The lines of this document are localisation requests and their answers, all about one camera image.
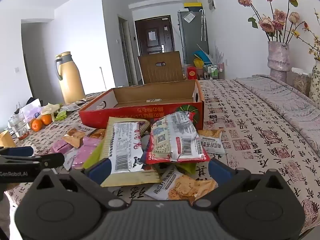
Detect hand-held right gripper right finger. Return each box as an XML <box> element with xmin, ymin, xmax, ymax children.
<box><xmin>192</xmin><ymin>158</ymin><xmax>287</xmax><ymax>209</ymax></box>

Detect orange cracker packet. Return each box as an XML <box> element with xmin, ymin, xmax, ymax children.
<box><xmin>62</xmin><ymin>128</ymin><xmax>87</xmax><ymax>148</ymax></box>
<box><xmin>86</xmin><ymin>128</ymin><xmax>106</xmax><ymax>140</ymax></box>

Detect clear snack container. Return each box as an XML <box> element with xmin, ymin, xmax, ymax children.
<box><xmin>291</xmin><ymin>67</ymin><xmax>312</xmax><ymax>95</ymax></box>

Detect cream plastic bag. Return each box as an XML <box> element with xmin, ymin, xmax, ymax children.
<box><xmin>41</xmin><ymin>103</ymin><xmax>63</xmax><ymax>117</ymax></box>

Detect yellow paper envelope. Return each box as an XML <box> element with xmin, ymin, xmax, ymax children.
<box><xmin>0</xmin><ymin>131</ymin><xmax>16</xmax><ymax>148</ymax></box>

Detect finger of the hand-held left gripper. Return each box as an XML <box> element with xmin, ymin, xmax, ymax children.
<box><xmin>0</xmin><ymin>146</ymin><xmax>34</xmax><ymax>157</ymax></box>
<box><xmin>30</xmin><ymin>153</ymin><xmax>65</xmax><ymax>168</ymax></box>

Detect blue bag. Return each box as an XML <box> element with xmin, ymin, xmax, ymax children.
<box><xmin>192</xmin><ymin>51</ymin><xmax>213</xmax><ymax>63</ymax></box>

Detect white dried grass stems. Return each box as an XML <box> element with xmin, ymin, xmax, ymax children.
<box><xmin>214</xmin><ymin>45</ymin><xmax>224</xmax><ymax>64</ymax></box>

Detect large red snack bag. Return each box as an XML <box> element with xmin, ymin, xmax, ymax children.
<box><xmin>145</xmin><ymin>112</ymin><xmax>211</xmax><ymax>165</ymax></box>

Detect yellow thermos jug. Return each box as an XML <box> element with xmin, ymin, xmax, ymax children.
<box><xmin>55</xmin><ymin>52</ymin><xmax>86</xmax><ymax>104</ymax></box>

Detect white purple plastic bag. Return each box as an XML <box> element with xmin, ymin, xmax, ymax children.
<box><xmin>21</xmin><ymin>99</ymin><xmax>42</xmax><ymax>120</ymax></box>

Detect white printed snack packet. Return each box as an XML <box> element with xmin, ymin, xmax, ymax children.
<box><xmin>61</xmin><ymin>104</ymin><xmax>82</xmax><ymax>112</ymax></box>

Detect pink textured vase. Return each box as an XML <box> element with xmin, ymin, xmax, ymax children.
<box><xmin>267</xmin><ymin>41</ymin><xmax>290</xmax><ymax>83</ymax></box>

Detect grey refrigerator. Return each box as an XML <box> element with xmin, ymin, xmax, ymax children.
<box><xmin>178</xmin><ymin>9</ymin><xmax>209</xmax><ymax>64</ymax></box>

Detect white cracker snack packet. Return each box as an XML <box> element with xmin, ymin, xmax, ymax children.
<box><xmin>197</xmin><ymin>129</ymin><xmax>225</xmax><ymax>155</ymax></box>
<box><xmin>145</xmin><ymin>167</ymin><xmax>217</xmax><ymax>204</ymax></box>

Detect grey quilted blanket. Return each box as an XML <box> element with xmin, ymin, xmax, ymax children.
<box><xmin>234</xmin><ymin>74</ymin><xmax>320</xmax><ymax>153</ymax></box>

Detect wooden chair back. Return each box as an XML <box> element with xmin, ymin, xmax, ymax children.
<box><xmin>137</xmin><ymin>51</ymin><xmax>187</xmax><ymax>84</ymax></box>

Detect dried rose bouquet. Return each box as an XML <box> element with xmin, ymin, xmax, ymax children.
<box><xmin>235</xmin><ymin>0</ymin><xmax>320</xmax><ymax>60</ymax></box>

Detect glass jar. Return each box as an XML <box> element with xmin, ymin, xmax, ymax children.
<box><xmin>8</xmin><ymin>114</ymin><xmax>29</xmax><ymax>140</ymax></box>

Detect dark brown door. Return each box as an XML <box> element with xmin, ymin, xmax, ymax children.
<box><xmin>135</xmin><ymin>16</ymin><xmax>175</xmax><ymax>55</ymax></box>

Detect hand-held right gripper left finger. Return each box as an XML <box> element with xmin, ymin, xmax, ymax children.
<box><xmin>34</xmin><ymin>158</ymin><xmax>127</xmax><ymax>212</ymax></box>

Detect large yellow snack bag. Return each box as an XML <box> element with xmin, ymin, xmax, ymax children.
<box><xmin>101</xmin><ymin>117</ymin><xmax>162</xmax><ymax>187</ymax></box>

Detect white umbrella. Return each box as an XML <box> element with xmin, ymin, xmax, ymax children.
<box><xmin>200</xmin><ymin>9</ymin><xmax>207</xmax><ymax>41</ymax></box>

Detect floral patterned vase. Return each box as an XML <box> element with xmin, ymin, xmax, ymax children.
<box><xmin>309</xmin><ymin>61</ymin><xmax>320</xmax><ymax>107</ymax></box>

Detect wire storage rack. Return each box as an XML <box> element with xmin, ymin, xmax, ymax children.
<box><xmin>204</xmin><ymin>64</ymin><xmax>224</xmax><ymax>80</ymax></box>

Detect pink snack packet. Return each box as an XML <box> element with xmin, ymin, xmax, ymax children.
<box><xmin>72</xmin><ymin>137</ymin><xmax>102</xmax><ymax>171</ymax></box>
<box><xmin>51</xmin><ymin>140</ymin><xmax>71</xmax><ymax>154</ymax></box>

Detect red gift box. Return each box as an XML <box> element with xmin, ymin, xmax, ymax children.
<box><xmin>187</xmin><ymin>66</ymin><xmax>198</xmax><ymax>80</ymax></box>

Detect red cardboard box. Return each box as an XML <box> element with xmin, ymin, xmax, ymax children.
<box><xmin>79</xmin><ymin>80</ymin><xmax>205</xmax><ymax>130</ymax></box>

